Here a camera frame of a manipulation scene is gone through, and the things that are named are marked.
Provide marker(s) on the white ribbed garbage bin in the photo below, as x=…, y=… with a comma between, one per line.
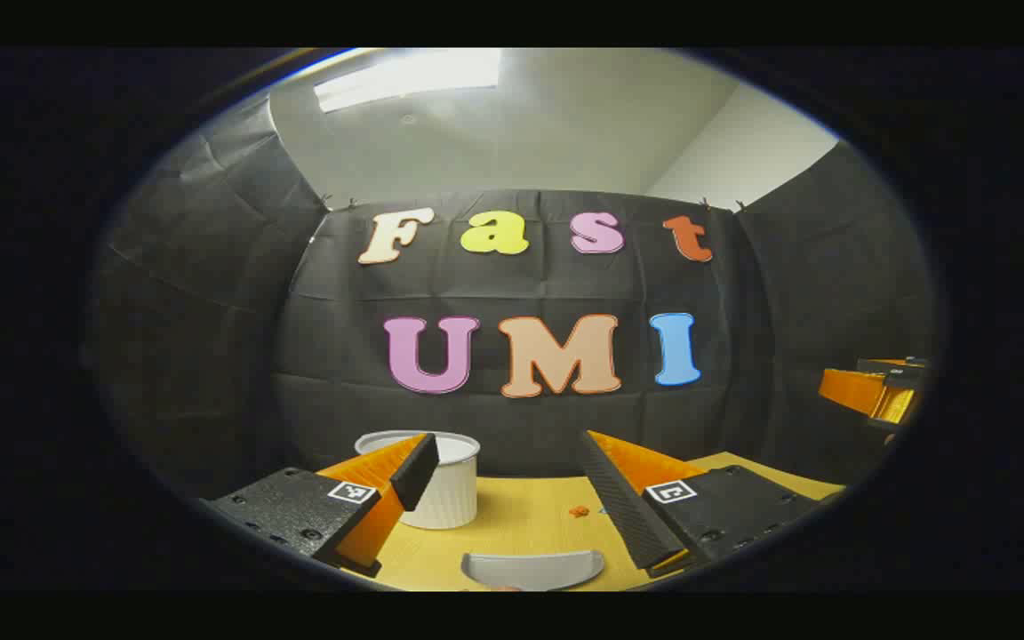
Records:
x=454, y=493

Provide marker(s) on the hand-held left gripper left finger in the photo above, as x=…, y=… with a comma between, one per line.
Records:
x=415, y=469

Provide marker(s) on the wooden desktop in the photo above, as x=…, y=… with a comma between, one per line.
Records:
x=530, y=524

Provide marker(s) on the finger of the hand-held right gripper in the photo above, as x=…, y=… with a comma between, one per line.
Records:
x=850, y=391
x=896, y=404

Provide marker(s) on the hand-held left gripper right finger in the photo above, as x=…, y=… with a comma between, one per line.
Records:
x=623, y=507

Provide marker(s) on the grey dustpan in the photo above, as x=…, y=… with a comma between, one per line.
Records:
x=530, y=571

